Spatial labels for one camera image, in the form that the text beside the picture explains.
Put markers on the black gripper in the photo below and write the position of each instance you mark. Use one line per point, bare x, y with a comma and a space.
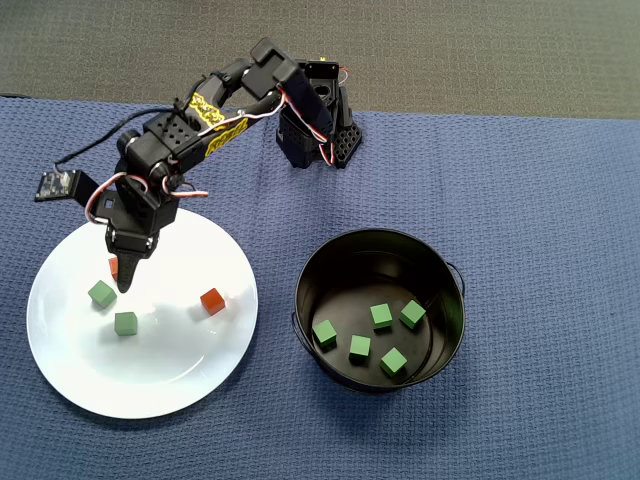
129, 246

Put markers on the green cube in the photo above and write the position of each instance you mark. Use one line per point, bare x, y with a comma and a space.
102, 294
325, 333
125, 323
381, 316
393, 361
412, 314
359, 348

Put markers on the white round plate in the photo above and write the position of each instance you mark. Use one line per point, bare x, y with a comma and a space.
150, 380

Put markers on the red cube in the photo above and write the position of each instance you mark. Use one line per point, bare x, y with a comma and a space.
113, 270
212, 301

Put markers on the black metal bucket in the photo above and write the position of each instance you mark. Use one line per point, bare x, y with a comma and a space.
380, 260

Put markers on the blue waffle-weave cloth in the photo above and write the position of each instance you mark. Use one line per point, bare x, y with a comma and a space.
500, 250

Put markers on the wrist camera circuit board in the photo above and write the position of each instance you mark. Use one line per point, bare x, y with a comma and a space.
52, 185

